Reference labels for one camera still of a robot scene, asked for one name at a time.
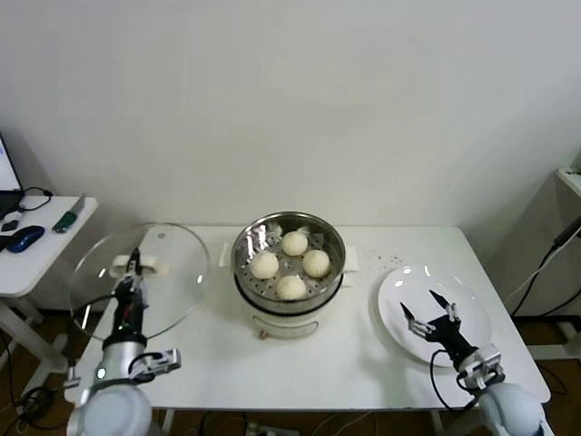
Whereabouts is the white electric cooker base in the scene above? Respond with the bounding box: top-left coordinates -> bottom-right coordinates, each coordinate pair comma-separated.
219,243 -> 359,341

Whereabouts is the white steamed baozi bun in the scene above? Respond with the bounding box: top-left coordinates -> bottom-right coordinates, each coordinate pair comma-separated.
301,249 -> 331,278
281,230 -> 309,258
275,274 -> 306,302
250,252 -> 280,281

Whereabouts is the black laptop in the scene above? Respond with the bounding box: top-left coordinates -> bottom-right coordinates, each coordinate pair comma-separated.
0,134 -> 24,219

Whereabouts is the glass pot lid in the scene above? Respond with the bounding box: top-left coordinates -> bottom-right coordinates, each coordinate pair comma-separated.
67,221 -> 212,342

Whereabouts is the white desk base frame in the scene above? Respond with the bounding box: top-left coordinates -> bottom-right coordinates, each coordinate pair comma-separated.
526,317 -> 581,360

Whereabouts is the white side table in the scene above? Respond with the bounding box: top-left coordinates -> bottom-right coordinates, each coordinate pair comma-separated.
0,195 -> 98,378

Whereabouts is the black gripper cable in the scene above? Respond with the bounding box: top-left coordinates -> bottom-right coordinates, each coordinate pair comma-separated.
428,349 -> 482,412
70,292 -> 120,367

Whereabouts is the stainless steel steamer basket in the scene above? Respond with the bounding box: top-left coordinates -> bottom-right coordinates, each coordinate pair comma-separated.
230,211 -> 346,314

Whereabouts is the black looped cable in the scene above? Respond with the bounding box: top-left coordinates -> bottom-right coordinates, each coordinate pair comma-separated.
17,186 -> 52,213

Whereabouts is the black floor cable bundle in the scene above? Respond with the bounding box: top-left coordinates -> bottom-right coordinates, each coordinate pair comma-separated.
13,385 -> 69,431

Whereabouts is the white round plate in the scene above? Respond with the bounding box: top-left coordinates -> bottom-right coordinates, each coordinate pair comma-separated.
377,265 -> 492,367

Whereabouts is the white shelf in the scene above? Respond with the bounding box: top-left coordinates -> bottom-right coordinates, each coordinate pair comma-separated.
554,165 -> 581,201

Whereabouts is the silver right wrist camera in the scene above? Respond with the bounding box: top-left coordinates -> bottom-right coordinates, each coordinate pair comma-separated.
456,344 -> 506,391

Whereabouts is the white floor power strip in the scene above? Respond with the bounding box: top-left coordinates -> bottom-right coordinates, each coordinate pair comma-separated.
242,420 -> 303,436

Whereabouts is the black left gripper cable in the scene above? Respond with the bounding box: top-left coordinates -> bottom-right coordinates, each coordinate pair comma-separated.
70,292 -> 120,367

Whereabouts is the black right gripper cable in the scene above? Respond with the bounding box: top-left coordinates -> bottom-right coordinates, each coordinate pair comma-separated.
428,349 -> 482,412

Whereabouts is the green handled knife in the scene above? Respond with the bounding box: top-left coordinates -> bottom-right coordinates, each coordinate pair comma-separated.
50,193 -> 86,235

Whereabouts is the white cable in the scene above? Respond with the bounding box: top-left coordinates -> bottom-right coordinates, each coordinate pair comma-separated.
503,253 -> 553,305

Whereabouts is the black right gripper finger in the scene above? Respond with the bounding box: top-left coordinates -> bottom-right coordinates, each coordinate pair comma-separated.
428,290 -> 460,326
399,302 -> 432,340

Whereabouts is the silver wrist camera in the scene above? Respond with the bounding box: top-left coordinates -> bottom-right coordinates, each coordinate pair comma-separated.
130,347 -> 182,378
456,344 -> 506,391

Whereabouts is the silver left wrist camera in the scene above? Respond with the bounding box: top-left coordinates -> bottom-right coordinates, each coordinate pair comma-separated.
130,347 -> 182,378

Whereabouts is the blue computer mouse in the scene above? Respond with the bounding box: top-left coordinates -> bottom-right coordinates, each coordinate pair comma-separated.
5,225 -> 45,254

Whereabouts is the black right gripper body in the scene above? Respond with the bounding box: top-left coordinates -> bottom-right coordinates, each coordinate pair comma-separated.
424,315 -> 478,364

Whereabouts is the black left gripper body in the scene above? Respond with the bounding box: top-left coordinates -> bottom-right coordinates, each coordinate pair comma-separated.
113,279 -> 150,338

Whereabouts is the black cable with plug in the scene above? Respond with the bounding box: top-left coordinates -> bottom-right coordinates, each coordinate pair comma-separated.
507,212 -> 581,317

